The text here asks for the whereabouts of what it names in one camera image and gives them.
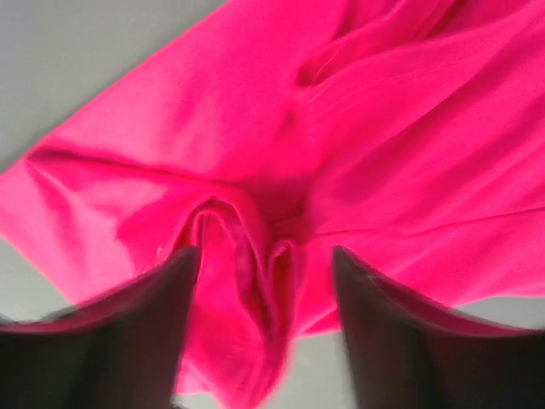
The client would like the magenta t shirt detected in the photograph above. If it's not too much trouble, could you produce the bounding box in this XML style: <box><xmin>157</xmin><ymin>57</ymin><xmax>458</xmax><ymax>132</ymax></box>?
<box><xmin>1</xmin><ymin>1</ymin><xmax>544</xmax><ymax>408</ymax></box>

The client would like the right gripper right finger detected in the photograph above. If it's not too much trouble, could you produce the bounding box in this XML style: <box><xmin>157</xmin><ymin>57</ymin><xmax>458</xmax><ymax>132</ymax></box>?
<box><xmin>332</xmin><ymin>246</ymin><xmax>544</xmax><ymax>408</ymax></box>

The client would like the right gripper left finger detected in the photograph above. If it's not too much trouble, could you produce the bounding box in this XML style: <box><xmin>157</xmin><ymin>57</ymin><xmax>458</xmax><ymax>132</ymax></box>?
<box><xmin>1</xmin><ymin>247</ymin><xmax>198</xmax><ymax>408</ymax></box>

